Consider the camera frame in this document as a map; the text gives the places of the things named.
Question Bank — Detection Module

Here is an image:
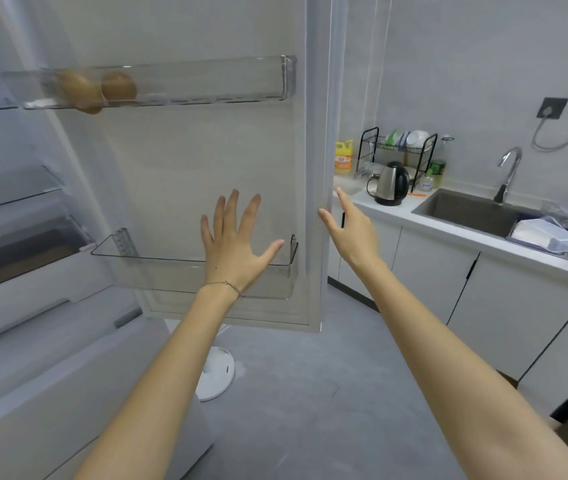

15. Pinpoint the person's right hand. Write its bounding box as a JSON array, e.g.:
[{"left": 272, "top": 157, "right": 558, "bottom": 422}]
[{"left": 318, "top": 187, "right": 383, "bottom": 269}]

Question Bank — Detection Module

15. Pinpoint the person's left hand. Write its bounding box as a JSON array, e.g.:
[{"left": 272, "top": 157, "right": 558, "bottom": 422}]
[{"left": 201, "top": 189, "right": 285, "bottom": 296}]

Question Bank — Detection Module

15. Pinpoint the person's left forearm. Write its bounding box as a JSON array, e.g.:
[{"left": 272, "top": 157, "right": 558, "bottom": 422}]
[{"left": 74, "top": 285, "right": 242, "bottom": 480}]

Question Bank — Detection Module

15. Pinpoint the person's right forearm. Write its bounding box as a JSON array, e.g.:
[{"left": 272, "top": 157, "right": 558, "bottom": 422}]
[{"left": 351, "top": 256, "right": 568, "bottom": 480}]

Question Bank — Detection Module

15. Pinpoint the yellow detergent bottle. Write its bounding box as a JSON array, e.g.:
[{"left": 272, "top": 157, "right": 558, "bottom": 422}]
[{"left": 334, "top": 139, "right": 355, "bottom": 176}]

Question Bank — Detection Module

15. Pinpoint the short clear door shelf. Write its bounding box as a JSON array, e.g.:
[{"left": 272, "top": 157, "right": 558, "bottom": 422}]
[{"left": 90, "top": 228, "right": 299, "bottom": 301}]

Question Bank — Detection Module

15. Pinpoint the white fridge door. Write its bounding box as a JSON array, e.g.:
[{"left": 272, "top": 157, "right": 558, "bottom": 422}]
[{"left": 0, "top": 0, "right": 351, "bottom": 335}]

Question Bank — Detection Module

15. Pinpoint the steel electric kettle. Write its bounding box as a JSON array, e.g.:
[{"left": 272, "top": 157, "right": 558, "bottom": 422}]
[{"left": 366, "top": 161, "right": 411, "bottom": 207}]

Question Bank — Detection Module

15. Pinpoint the green pump soap bottle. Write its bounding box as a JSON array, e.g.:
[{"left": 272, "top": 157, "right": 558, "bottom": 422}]
[{"left": 429, "top": 136, "right": 455, "bottom": 177}]

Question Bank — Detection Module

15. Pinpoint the long clear door shelf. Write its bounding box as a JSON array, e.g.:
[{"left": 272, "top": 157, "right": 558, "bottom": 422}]
[{"left": 3, "top": 55, "right": 298, "bottom": 111}]

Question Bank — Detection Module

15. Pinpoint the white round fan base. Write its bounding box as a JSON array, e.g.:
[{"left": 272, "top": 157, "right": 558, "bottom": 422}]
[{"left": 196, "top": 346, "right": 236, "bottom": 402}]

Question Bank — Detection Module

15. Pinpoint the grey kitchen sink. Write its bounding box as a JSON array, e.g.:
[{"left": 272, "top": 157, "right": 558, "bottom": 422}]
[{"left": 411, "top": 188, "right": 548, "bottom": 240}]

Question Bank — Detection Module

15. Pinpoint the brown kiwi fruit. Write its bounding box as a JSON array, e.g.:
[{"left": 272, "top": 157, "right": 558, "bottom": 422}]
[
  {"left": 101, "top": 71, "right": 138, "bottom": 107},
  {"left": 58, "top": 70, "right": 104, "bottom": 115}
]

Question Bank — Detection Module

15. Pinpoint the chrome faucet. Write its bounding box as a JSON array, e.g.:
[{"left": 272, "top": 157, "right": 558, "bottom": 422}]
[{"left": 493, "top": 147, "right": 523, "bottom": 205}]

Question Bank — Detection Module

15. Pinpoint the white kitchen cabinet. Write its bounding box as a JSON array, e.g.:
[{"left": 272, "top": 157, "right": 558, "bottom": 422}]
[{"left": 327, "top": 202, "right": 568, "bottom": 423}]

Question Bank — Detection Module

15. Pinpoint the white fridge body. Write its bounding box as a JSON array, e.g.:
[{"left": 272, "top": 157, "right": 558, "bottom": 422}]
[{"left": 0, "top": 0, "right": 214, "bottom": 480}]

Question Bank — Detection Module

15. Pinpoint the clear plastic lidded container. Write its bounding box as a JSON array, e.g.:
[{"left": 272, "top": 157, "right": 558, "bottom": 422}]
[{"left": 506, "top": 218, "right": 568, "bottom": 256}]

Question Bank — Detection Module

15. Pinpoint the clear plastic bag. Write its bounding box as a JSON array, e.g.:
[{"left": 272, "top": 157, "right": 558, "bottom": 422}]
[{"left": 540, "top": 202, "right": 568, "bottom": 231}]

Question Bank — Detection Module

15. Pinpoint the thin chain bracelet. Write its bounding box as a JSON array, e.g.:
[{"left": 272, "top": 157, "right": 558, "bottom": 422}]
[{"left": 203, "top": 280, "right": 241, "bottom": 298}]

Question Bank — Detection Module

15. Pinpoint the black wire dish rack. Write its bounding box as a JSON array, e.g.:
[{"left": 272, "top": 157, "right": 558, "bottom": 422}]
[{"left": 355, "top": 127, "right": 439, "bottom": 193}]

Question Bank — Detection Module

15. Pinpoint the grey hose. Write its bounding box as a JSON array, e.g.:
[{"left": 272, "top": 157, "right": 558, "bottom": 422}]
[{"left": 531, "top": 94, "right": 568, "bottom": 153}]

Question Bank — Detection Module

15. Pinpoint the dark wall outlet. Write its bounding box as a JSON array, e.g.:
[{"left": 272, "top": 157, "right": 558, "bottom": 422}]
[{"left": 536, "top": 97, "right": 568, "bottom": 120}]

